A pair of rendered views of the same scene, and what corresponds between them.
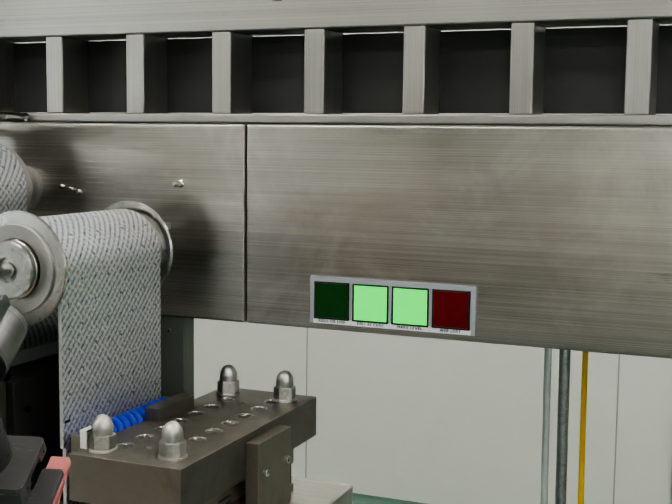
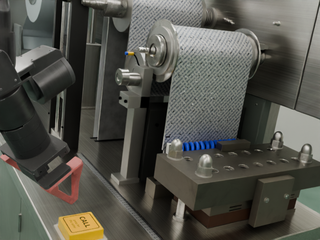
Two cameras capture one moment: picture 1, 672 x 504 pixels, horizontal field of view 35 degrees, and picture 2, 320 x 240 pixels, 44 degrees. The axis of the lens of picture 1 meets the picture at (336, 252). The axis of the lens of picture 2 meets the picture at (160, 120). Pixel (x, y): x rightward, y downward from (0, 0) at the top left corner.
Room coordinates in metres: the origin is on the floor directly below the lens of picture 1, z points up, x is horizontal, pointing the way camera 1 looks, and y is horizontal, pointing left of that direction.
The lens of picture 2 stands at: (0.60, -0.14, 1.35)
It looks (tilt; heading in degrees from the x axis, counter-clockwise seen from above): 16 degrees down; 34
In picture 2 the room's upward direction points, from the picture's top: 8 degrees clockwise
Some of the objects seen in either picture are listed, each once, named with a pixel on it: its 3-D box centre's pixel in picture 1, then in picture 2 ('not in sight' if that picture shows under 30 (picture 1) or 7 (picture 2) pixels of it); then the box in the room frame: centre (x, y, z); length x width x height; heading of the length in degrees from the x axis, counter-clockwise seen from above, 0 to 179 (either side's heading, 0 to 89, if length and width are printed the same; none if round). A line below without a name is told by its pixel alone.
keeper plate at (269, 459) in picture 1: (270, 473); (272, 200); (1.43, 0.09, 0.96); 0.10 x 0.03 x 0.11; 157
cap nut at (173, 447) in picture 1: (172, 439); (205, 164); (1.29, 0.20, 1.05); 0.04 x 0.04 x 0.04
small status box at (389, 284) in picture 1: (390, 304); not in sight; (1.52, -0.08, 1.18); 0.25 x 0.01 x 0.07; 67
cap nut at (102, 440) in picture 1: (102, 432); (176, 148); (1.32, 0.29, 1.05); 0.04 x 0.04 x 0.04
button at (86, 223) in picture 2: not in sight; (80, 227); (1.10, 0.35, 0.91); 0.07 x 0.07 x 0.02; 67
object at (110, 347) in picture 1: (113, 360); (206, 112); (1.46, 0.30, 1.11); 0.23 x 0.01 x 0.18; 157
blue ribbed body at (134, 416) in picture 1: (128, 423); (206, 147); (1.46, 0.28, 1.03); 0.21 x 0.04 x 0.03; 157
